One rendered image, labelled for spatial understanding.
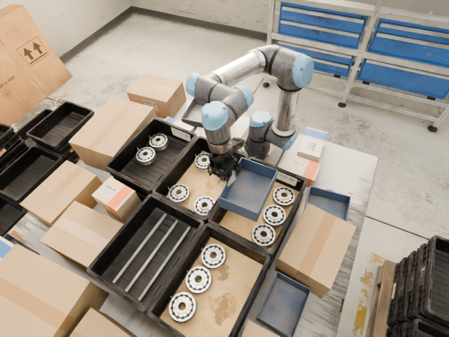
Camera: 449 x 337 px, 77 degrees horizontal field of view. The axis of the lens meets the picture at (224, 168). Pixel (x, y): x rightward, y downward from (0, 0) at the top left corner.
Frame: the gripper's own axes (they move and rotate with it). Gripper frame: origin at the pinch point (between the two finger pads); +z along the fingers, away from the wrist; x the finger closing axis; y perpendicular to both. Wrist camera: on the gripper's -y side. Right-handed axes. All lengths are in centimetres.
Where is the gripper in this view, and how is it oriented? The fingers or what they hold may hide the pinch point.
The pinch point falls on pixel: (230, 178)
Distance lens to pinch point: 106.3
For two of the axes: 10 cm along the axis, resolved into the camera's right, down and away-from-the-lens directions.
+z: 1.3, 6.2, 7.7
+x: 8.7, 3.0, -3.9
